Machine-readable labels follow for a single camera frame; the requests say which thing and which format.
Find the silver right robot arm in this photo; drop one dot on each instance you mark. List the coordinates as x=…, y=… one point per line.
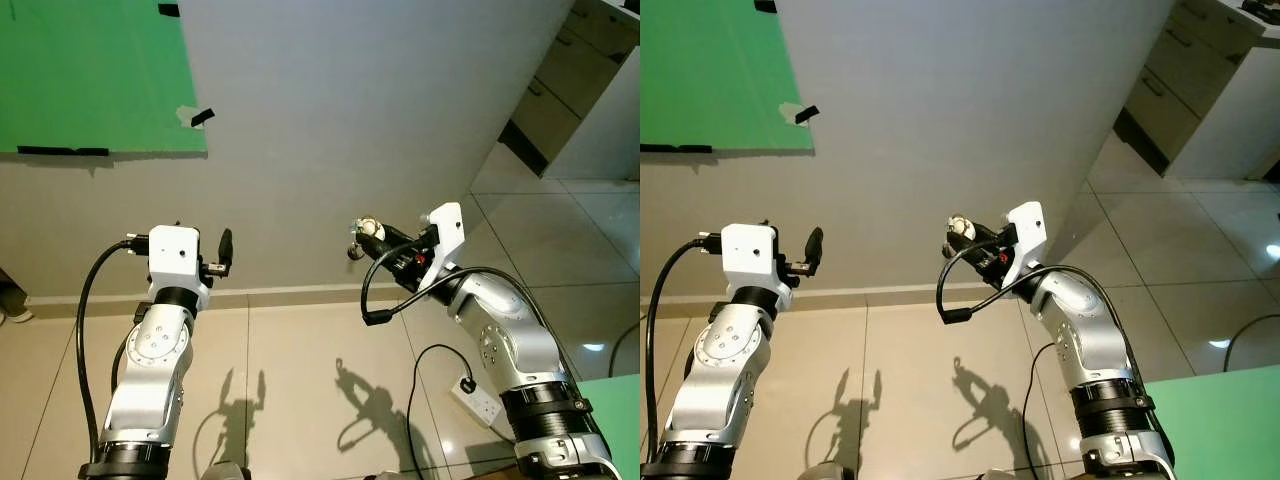
x=1095, y=340
x=520, y=350

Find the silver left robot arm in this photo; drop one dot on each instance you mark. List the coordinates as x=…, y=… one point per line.
x=150, y=370
x=725, y=370

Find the slanted black tape piece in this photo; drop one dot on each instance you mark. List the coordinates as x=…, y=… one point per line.
x=202, y=117
x=807, y=114

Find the white power strip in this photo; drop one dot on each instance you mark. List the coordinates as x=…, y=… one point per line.
x=477, y=400

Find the long black tape strip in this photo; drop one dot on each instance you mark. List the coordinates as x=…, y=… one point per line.
x=60, y=151
x=675, y=148

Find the green topped wooden table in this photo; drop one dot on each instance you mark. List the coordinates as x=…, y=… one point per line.
x=615, y=430
x=1220, y=425

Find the beige drawer cabinet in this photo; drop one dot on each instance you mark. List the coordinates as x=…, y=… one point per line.
x=575, y=80
x=1200, y=80

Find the short black tape piece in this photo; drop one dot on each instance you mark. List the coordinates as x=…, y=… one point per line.
x=169, y=9
x=766, y=6

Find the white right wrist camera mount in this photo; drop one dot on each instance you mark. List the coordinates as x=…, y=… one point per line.
x=1028, y=232
x=445, y=235

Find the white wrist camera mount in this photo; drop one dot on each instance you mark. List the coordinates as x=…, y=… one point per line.
x=175, y=255
x=748, y=253
x=445, y=235
x=1028, y=232

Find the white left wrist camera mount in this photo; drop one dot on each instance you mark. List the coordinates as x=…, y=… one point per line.
x=175, y=255
x=748, y=253

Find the green wall panel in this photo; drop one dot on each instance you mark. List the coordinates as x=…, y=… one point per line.
x=715, y=75
x=90, y=75

